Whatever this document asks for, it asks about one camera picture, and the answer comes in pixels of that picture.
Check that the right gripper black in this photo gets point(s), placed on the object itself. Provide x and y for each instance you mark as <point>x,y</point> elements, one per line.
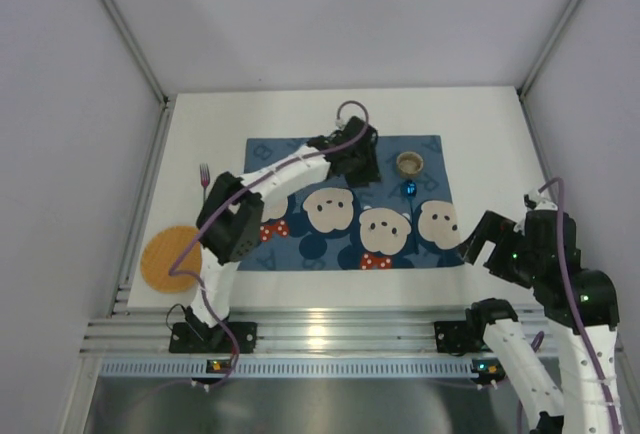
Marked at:
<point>491,240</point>

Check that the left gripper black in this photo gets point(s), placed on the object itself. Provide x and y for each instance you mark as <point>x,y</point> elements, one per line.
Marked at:
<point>364,172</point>

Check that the small woven cup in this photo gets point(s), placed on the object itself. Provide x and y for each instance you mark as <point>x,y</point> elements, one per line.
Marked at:
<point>409,164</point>

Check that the iridescent blue spoon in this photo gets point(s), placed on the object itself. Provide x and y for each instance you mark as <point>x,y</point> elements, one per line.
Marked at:
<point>410,192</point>

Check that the blue cartoon placemat cloth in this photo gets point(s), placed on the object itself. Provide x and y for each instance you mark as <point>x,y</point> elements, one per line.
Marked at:
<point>330,226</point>

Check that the iridescent pink fork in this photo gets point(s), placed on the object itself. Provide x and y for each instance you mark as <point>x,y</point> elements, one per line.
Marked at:
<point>204,179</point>

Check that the round woven bamboo plate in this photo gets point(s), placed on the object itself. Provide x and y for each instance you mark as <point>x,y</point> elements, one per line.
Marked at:
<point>160,254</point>

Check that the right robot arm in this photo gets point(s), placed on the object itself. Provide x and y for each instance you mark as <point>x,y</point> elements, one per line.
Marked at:
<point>580,306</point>

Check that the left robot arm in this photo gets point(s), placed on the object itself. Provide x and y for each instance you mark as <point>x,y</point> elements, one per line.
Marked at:
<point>230,219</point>

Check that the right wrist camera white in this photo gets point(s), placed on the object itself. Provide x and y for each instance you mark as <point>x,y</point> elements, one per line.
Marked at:
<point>535,201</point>

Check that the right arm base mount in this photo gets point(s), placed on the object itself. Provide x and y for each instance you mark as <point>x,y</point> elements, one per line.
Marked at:
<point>456,338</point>

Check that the aluminium rail frame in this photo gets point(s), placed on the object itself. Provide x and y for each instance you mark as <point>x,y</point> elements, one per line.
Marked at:
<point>290,332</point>

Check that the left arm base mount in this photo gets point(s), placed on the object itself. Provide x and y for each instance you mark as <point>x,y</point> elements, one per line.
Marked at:
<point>185,340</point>

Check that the slotted cable duct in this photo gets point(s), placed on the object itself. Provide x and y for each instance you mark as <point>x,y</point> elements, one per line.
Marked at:
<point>263,368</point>

